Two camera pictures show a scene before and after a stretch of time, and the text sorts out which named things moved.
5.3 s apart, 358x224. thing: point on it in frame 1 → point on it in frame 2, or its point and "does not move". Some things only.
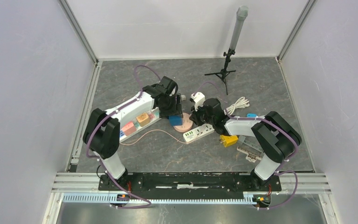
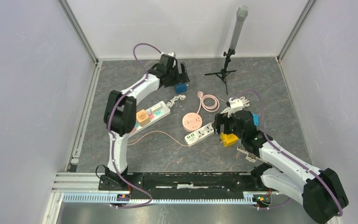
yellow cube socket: (228, 140) does not move
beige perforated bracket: (251, 157) does not move
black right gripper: (196, 115) → (222, 119)
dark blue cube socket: (175, 120) → (181, 88)
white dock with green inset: (155, 118) does not move
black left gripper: (176, 110) → (182, 78)
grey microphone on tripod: (242, 12) does not move
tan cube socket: (143, 119) does not move
